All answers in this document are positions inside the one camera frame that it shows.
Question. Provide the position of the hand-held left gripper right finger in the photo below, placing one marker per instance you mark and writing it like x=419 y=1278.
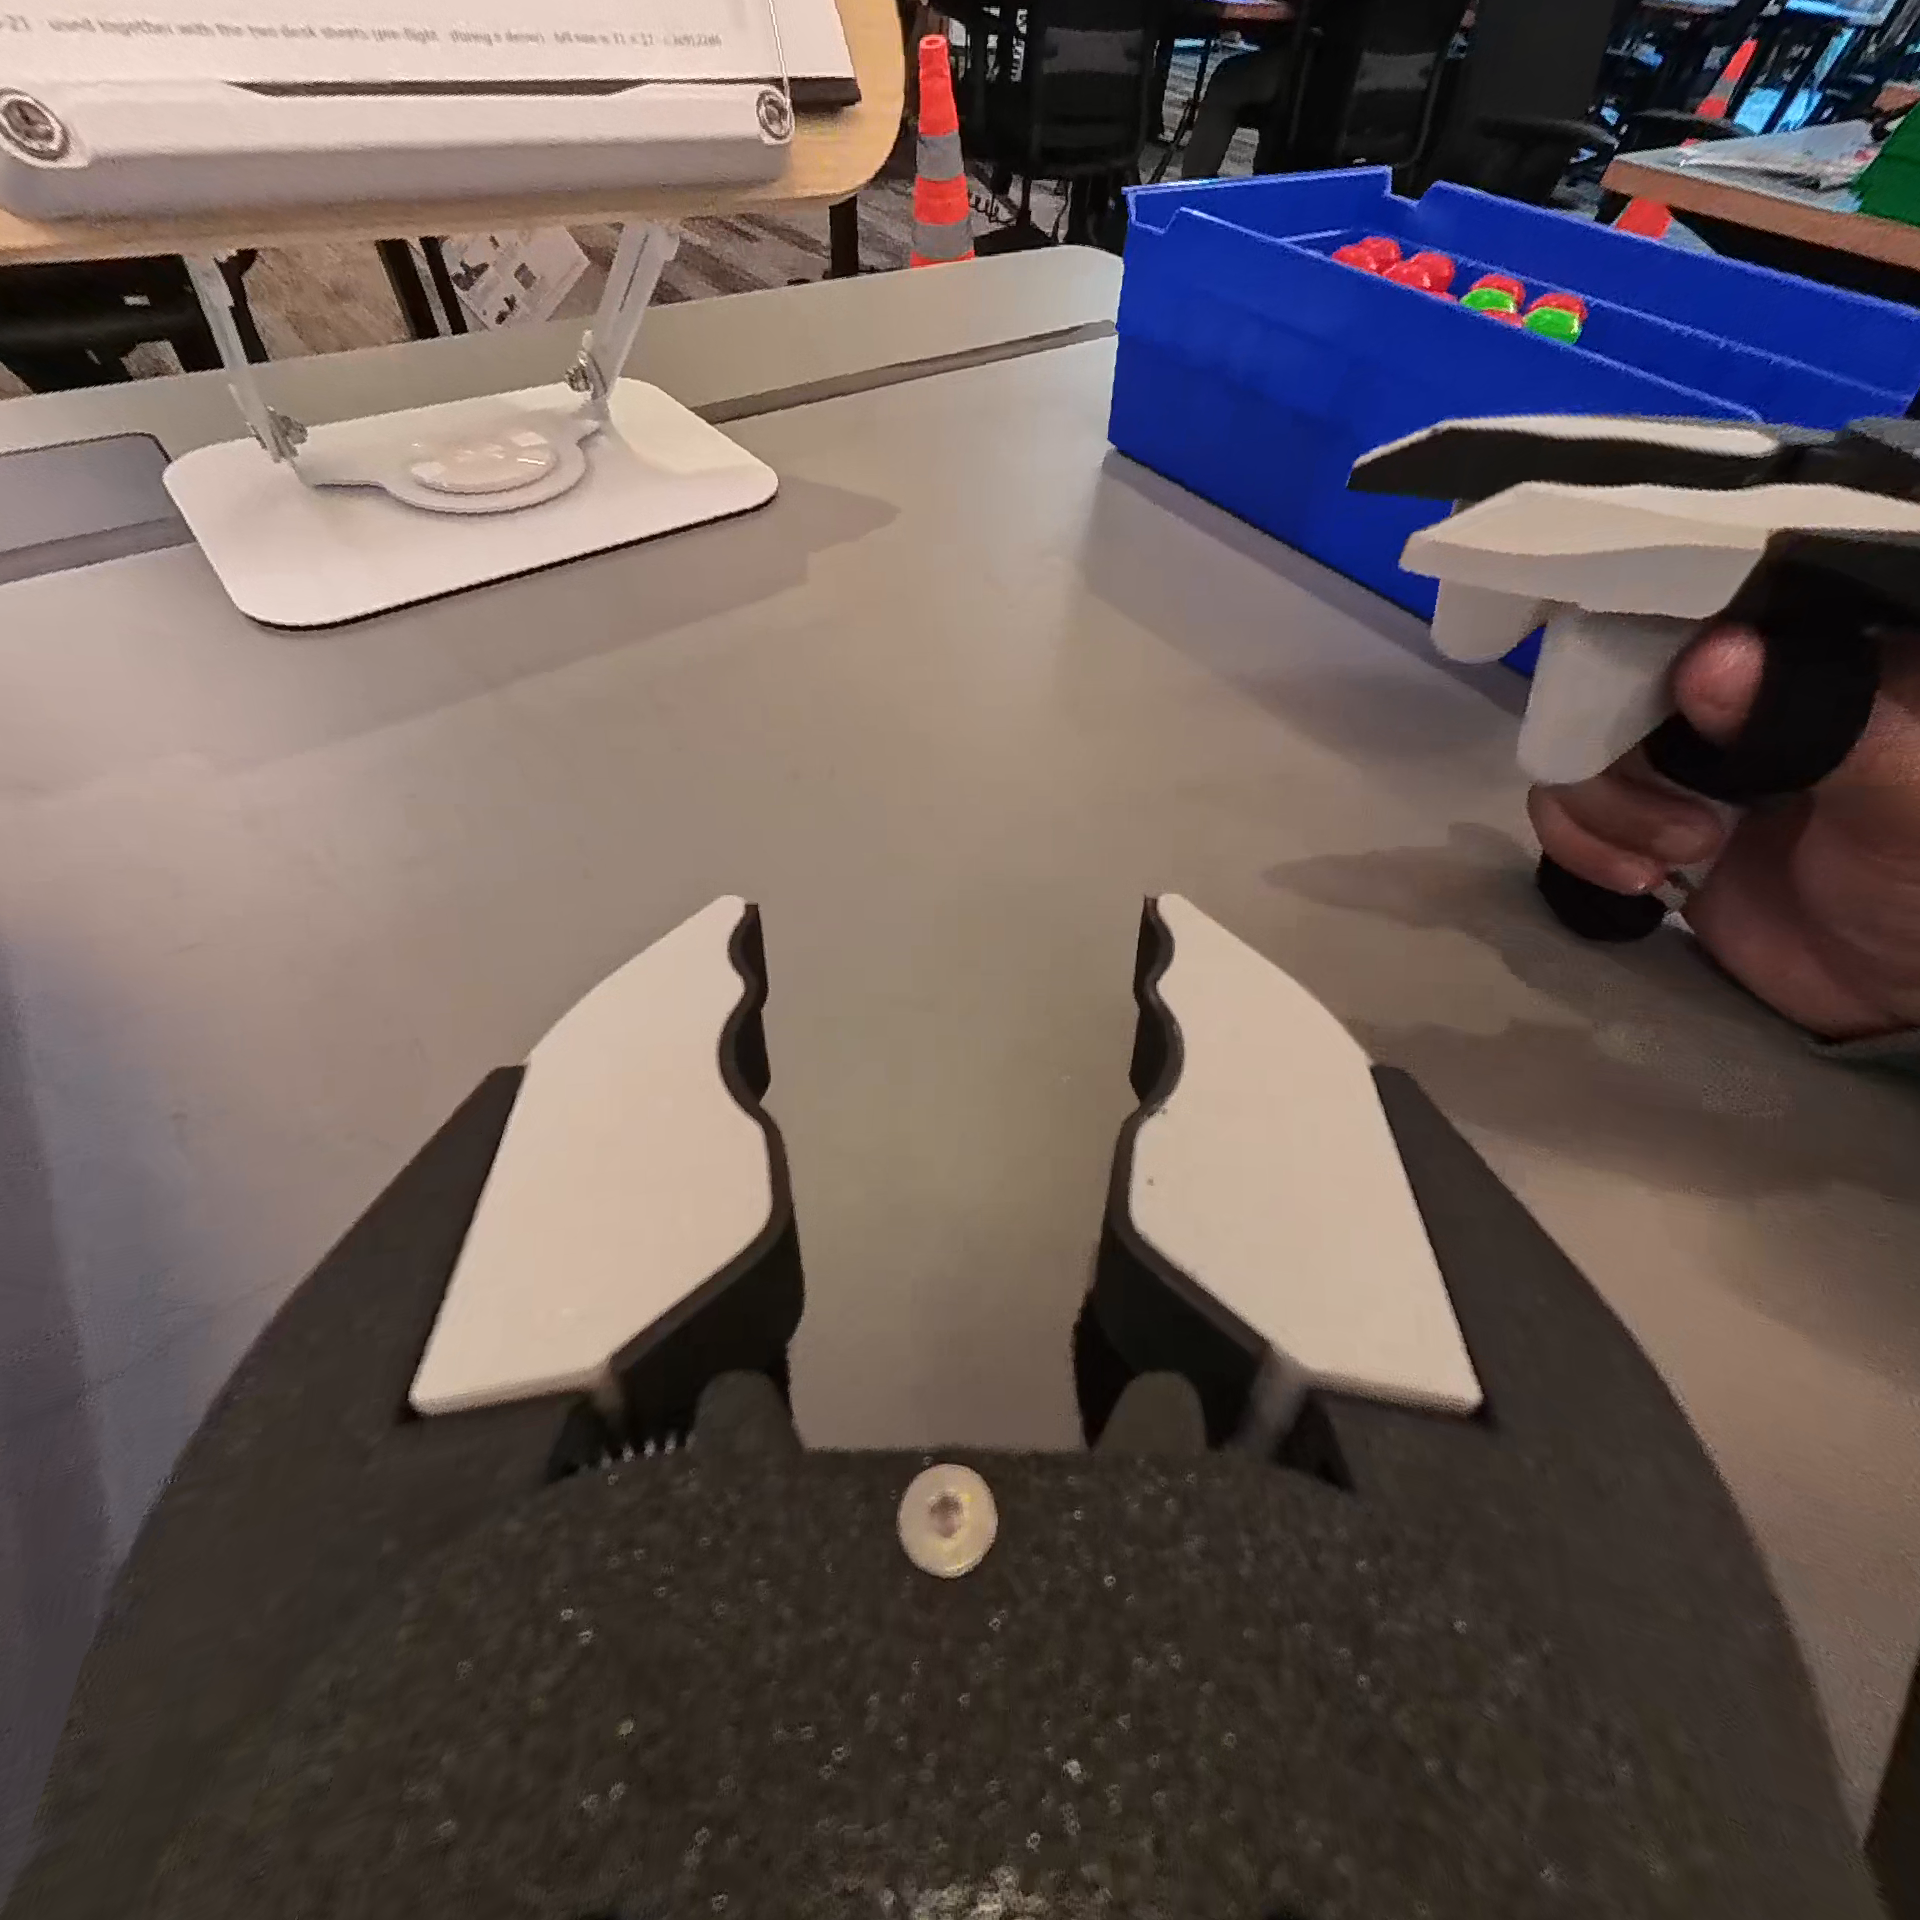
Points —
x=1289 y=1201

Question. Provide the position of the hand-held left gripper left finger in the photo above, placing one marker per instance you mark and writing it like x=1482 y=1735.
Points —
x=616 y=1201

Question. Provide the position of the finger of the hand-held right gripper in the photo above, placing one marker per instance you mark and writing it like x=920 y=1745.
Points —
x=1589 y=452
x=1622 y=557

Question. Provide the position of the red two-stud block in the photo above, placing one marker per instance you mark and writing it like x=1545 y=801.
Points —
x=1530 y=294
x=1394 y=263

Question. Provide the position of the blue plastic bin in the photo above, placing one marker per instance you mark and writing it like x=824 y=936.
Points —
x=1277 y=360

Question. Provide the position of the grey desk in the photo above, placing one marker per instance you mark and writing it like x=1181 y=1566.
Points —
x=902 y=720

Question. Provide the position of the person's right hand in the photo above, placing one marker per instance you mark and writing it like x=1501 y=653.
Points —
x=1830 y=902

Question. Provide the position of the wooden table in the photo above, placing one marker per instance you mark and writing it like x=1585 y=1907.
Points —
x=1723 y=189

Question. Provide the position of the orange traffic cone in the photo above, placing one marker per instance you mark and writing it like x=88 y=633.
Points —
x=939 y=182
x=1723 y=84

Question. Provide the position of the black office chair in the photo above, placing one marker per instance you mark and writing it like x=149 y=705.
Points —
x=1072 y=91
x=1394 y=91

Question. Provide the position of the white tilting stand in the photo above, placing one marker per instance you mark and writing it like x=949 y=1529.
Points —
x=494 y=511

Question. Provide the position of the printed paper sheet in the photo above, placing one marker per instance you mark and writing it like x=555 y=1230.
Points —
x=518 y=277

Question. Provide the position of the printed instruction sheet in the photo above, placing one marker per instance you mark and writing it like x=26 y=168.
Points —
x=451 y=38

